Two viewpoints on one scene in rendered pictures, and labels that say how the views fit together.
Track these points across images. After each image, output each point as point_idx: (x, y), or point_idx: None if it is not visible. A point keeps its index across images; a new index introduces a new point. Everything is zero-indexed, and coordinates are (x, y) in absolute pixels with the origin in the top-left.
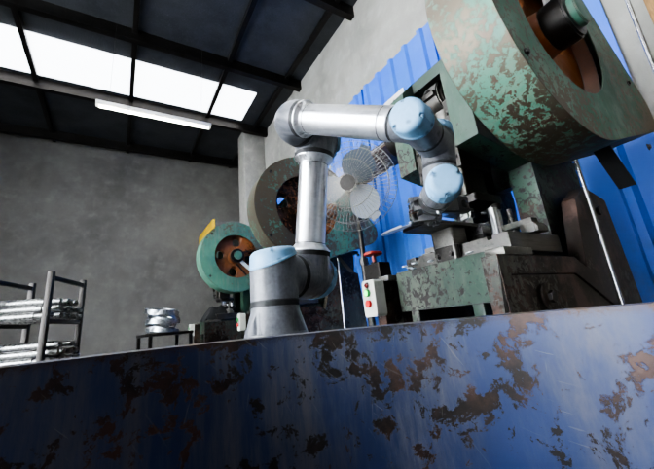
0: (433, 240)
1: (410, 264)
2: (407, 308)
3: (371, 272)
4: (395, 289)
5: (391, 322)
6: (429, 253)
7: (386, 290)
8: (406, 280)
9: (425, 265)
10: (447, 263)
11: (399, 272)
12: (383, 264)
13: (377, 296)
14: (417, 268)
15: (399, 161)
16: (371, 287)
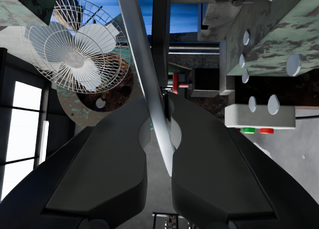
0: (192, 1)
1: (208, 37)
2: (300, 72)
3: (204, 94)
4: (249, 76)
5: (305, 96)
6: (208, 6)
7: (251, 96)
8: (252, 68)
9: (227, 16)
10: None
11: (229, 72)
12: (198, 80)
13: (263, 123)
14: (221, 30)
15: (13, 23)
16: (244, 127)
